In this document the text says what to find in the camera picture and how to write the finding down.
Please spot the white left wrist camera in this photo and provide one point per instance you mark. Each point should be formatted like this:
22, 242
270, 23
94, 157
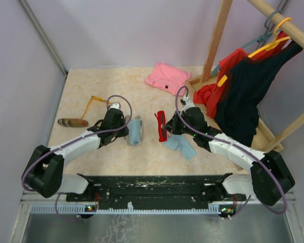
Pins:
116, 105

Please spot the folded pink shirt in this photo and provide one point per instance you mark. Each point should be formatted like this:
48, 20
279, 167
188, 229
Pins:
167, 78

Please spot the yellow hanger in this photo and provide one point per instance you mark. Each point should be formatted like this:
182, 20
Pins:
271, 43

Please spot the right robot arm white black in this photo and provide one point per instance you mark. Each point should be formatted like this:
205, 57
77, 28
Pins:
268, 177

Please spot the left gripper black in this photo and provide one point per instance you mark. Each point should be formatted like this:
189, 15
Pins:
124, 132

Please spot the light blue cloth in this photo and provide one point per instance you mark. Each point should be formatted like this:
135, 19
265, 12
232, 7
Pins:
134, 127
180, 143

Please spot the teal hanger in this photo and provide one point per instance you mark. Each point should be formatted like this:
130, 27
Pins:
266, 35

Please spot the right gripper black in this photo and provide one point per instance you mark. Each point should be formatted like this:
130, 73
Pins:
172, 126

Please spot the wooden clothes rack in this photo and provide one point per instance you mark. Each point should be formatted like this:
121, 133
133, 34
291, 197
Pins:
281, 124

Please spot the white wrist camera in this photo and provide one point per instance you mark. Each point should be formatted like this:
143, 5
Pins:
186, 103
116, 105

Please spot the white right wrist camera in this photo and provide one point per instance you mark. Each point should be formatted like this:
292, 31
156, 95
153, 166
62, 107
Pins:
186, 103

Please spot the red shirt hanging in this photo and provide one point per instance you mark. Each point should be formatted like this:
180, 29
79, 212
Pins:
209, 95

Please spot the red sunglasses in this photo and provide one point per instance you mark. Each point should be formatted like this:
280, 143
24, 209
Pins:
161, 119

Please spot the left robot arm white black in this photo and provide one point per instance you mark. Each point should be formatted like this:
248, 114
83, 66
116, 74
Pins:
44, 171

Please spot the brown striped glasses case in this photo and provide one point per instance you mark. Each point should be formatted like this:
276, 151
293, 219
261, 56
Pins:
72, 122

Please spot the map print glasses case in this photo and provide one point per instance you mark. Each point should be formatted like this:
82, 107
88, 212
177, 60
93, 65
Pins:
127, 137

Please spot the dark navy shirt hanging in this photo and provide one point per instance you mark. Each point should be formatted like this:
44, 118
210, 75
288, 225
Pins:
246, 85

